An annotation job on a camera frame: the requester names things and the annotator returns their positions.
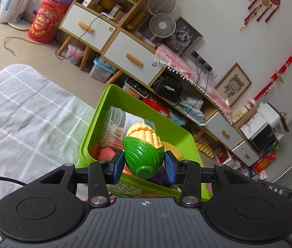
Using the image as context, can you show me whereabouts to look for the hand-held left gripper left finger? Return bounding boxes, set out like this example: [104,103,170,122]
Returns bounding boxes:
[33,151,126,208]

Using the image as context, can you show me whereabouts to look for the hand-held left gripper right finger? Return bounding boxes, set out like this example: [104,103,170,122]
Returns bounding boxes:
[165,150,252,207]

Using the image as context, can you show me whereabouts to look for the yellow toy banana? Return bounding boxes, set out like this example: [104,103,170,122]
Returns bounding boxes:
[163,142,185,161]

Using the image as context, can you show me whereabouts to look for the toy corn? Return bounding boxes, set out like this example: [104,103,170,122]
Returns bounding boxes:
[122,123,165,179]

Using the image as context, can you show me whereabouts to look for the green plastic bin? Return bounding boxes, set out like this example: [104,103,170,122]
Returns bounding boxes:
[77,84,211,202]

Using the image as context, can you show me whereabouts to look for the purple toy grapes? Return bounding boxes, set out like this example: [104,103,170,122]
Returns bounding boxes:
[152,168,173,186]

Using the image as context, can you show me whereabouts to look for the pink pig toy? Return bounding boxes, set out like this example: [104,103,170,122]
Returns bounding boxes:
[93,142,123,161]

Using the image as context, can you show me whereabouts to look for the green white printed packet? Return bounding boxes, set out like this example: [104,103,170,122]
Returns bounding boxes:
[107,182,137,198]

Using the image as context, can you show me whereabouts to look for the red gift box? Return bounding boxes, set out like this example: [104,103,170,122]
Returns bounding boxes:
[255,151,278,176]

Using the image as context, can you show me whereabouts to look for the yellow egg tray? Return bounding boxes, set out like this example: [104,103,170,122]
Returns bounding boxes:
[195,134,215,158]

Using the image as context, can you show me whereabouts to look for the cotton swab jar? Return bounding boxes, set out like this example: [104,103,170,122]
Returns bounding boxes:
[101,106,157,150]

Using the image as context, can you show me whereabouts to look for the pile of papers and bags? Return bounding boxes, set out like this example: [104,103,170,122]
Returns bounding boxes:
[172,97,206,126]

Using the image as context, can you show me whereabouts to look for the red cardboard box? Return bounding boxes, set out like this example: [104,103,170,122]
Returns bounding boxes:
[142,97,169,115]

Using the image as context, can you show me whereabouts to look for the black carry case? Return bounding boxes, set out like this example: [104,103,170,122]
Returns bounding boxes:
[153,73,185,103]

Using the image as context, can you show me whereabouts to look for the black tray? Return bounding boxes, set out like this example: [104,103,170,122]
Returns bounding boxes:
[124,79,149,99]

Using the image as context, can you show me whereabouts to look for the yellow printed pack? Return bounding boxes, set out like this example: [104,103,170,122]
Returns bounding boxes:
[232,108,247,123]

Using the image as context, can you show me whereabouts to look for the clear box blue lid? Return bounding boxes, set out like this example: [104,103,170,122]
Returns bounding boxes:
[89,57,118,83]

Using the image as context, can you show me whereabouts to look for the grey checked blanket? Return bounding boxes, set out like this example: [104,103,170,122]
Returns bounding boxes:
[0,64,105,217]

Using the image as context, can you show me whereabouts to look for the framed cartoon drawing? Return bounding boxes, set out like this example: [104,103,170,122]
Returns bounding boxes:
[214,62,252,106]

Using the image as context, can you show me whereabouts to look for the pink tasselled cloth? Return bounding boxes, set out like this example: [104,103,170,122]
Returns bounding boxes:
[155,44,233,123]

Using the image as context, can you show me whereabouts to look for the small clear storage box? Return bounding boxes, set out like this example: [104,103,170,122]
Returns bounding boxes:
[66,44,84,65]

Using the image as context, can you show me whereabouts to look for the framed cat picture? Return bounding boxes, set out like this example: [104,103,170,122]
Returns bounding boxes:
[161,17,203,57]

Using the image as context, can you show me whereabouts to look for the white desk fan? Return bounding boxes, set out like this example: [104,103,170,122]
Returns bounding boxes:
[149,13,176,44]

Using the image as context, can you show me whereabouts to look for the long wooden cabinet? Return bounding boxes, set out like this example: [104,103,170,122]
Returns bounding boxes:
[57,0,261,168]

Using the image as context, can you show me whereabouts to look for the yellow bottle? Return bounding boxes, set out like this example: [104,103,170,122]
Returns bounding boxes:
[133,12,148,29]

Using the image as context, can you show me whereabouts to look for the small printed boxes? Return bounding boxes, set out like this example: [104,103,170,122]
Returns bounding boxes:
[108,4,126,21]

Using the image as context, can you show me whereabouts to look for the red printed bucket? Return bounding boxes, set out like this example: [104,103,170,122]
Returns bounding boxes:
[28,0,69,43]

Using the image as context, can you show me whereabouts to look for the white round floor base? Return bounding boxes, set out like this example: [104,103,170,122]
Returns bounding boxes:
[7,22,32,31]

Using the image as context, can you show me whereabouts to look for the white shopping bag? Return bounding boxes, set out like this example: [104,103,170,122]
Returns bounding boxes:
[0,0,34,24]

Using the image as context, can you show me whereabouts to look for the white drawer small orange handle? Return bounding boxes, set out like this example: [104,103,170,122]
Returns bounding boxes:
[207,114,239,145]
[232,141,260,167]

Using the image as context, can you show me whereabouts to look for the black charger cable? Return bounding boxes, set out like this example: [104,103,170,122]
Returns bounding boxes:
[173,54,210,107]

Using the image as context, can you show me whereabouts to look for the white drawer long orange handle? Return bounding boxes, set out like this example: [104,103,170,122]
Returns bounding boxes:
[104,31,166,87]
[60,4,117,51]

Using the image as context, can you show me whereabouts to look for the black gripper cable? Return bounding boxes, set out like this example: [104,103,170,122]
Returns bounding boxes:
[0,176,26,186]

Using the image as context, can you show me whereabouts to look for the black cable at drawer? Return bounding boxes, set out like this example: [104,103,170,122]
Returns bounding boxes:
[55,13,105,60]

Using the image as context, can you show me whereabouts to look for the white wire grille fan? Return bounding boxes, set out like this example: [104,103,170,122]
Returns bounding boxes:
[148,0,177,16]

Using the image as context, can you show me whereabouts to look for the black floor cable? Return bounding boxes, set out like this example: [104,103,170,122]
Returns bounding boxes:
[4,37,58,57]

